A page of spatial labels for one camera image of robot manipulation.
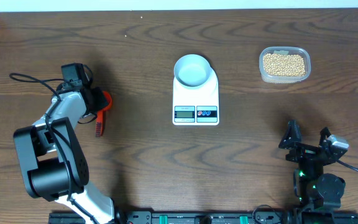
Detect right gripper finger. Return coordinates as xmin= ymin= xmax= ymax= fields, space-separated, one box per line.
xmin=278 ymin=120 xmax=301 ymax=149
xmin=319 ymin=127 xmax=331 ymax=148

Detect red plastic scoop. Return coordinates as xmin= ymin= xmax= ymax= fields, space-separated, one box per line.
xmin=95 ymin=91 xmax=112 ymax=138

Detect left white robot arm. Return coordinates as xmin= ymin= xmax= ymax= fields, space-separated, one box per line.
xmin=13 ymin=91 xmax=116 ymax=223

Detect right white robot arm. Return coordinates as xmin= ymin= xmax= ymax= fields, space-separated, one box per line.
xmin=278 ymin=120 xmax=349 ymax=210

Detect white digital kitchen scale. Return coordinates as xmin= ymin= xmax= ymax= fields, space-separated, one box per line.
xmin=172 ymin=68 xmax=220 ymax=126

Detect grey round bowl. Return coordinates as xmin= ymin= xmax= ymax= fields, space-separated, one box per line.
xmin=173 ymin=54 xmax=212 ymax=87

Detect clear plastic container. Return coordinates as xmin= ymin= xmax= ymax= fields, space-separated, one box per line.
xmin=259 ymin=47 xmax=311 ymax=84

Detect soybeans in container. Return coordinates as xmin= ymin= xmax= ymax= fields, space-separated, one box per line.
xmin=262 ymin=54 xmax=306 ymax=77

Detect left black cable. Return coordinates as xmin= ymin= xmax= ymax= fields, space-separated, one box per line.
xmin=9 ymin=72 xmax=67 ymax=100

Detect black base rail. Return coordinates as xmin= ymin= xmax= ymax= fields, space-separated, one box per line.
xmin=48 ymin=210 xmax=358 ymax=224

